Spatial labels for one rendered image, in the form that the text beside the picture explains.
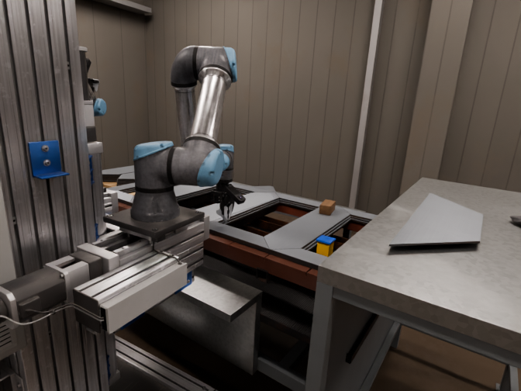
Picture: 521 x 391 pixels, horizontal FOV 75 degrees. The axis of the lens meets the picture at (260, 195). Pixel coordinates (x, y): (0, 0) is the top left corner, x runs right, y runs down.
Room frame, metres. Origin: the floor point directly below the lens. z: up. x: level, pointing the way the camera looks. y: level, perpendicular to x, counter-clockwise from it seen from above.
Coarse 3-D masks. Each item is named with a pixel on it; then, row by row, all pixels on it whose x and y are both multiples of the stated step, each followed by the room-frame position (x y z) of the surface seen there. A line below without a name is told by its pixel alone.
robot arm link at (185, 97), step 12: (192, 48) 1.27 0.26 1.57; (180, 60) 1.26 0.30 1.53; (180, 72) 1.26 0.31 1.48; (192, 72) 1.26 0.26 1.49; (180, 84) 1.28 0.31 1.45; (192, 84) 1.30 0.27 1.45; (180, 96) 1.31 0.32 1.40; (192, 96) 1.32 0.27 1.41; (180, 108) 1.32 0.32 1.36; (192, 108) 1.33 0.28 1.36; (180, 120) 1.34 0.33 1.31; (192, 120) 1.34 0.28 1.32; (180, 132) 1.36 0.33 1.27
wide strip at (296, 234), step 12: (312, 216) 1.65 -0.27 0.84; (324, 216) 1.66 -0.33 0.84; (336, 216) 1.67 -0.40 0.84; (288, 228) 1.47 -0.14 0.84; (300, 228) 1.47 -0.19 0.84; (312, 228) 1.48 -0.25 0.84; (324, 228) 1.49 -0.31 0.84; (276, 240) 1.32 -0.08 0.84; (288, 240) 1.32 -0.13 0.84; (300, 240) 1.33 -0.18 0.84
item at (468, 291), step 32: (416, 192) 1.45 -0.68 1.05; (448, 192) 1.48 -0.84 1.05; (480, 192) 1.51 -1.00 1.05; (512, 192) 1.55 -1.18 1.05; (384, 224) 1.01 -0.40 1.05; (512, 224) 1.08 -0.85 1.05; (352, 256) 0.77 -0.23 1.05; (384, 256) 0.78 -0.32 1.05; (416, 256) 0.79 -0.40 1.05; (448, 256) 0.80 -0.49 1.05; (480, 256) 0.81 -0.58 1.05; (512, 256) 0.82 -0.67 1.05; (352, 288) 0.66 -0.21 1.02; (384, 288) 0.63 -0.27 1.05; (416, 288) 0.63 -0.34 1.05; (448, 288) 0.64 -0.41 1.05; (480, 288) 0.65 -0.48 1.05; (512, 288) 0.65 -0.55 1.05; (448, 320) 0.56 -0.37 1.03; (480, 320) 0.53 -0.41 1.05; (512, 320) 0.54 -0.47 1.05
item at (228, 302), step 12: (204, 276) 1.28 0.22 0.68; (216, 276) 1.28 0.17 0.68; (192, 288) 1.18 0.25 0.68; (204, 288) 1.19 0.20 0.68; (216, 288) 1.19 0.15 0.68; (228, 288) 1.20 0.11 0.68; (240, 288) 1.20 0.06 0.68; (252, 288) 1.21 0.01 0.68; (192, 300) 1.13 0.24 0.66; (204, 300) 1.10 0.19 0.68; (216, 300) 1.11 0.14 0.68; (228, 300) 1.11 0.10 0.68; (240, 300) 1.12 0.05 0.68; (252, 300) 1.13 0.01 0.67; (216, 312) 1.06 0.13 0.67; (228, 312) 1.04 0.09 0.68; (240, 312) 1.07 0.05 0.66
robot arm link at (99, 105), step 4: (88, 84) 1.47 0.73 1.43; (88, 88) 1.45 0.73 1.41; (92, 92) 1.48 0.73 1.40; (92, 96) 1.48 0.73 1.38; (92, 100) 1.48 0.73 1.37; (96, 100) 1.50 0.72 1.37; (100, 100) 1.51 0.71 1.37; (96, 104) 1.49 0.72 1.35; (100, 104) 1.50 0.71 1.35; (104, 104) 1.53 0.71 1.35; (96, 108) 1.49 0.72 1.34; (100, 108) 1.50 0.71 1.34; (104, 108) 1.53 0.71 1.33; (96, 112) 1.50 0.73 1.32; (100, 112) 1.50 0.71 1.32; (104, 112) 1.53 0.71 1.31
